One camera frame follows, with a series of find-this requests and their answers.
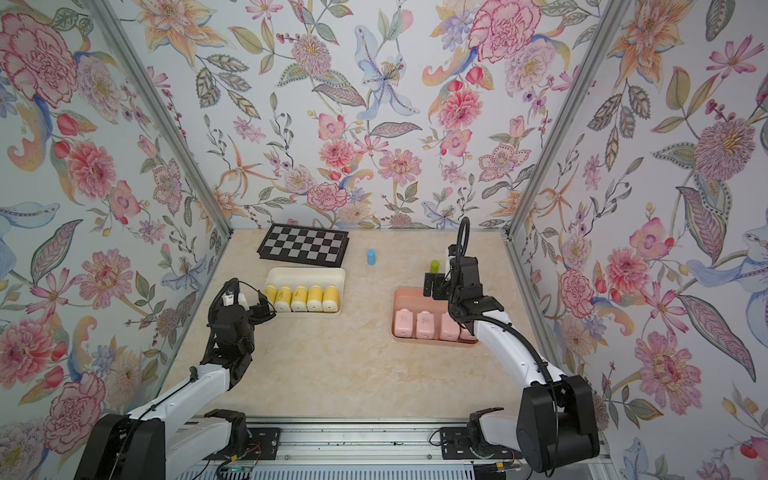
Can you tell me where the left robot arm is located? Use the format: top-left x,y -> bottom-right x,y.
75,278 -> 277,479

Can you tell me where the yellow sharpener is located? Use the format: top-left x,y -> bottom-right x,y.
306,285 -> 324,312
274,286 -> 293,313
322,285 -> 340,313
263,284 -> 278,304
291,285 -> 308,312

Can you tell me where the pink storage tray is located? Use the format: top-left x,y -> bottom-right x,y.
391,287 -> 479,347

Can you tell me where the pink sharpener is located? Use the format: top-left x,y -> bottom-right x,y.
438,313 -> 461,342
416,311 -> 436,340
393,309 -> 414,338
459,328 -> 477,343

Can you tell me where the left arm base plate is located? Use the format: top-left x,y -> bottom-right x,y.
204,427 -> 282,462

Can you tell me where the white storage tray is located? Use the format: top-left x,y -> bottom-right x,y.
264,267 -> 347,319

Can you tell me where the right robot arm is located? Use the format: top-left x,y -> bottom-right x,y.
432,245 -> 600,475

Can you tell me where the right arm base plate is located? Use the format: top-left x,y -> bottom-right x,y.
429,427 -> 522,461

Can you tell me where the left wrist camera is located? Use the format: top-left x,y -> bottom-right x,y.
222,289 -> 249,310

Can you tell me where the black white checkerboard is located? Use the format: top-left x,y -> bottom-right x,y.
257,224 -> 349,268

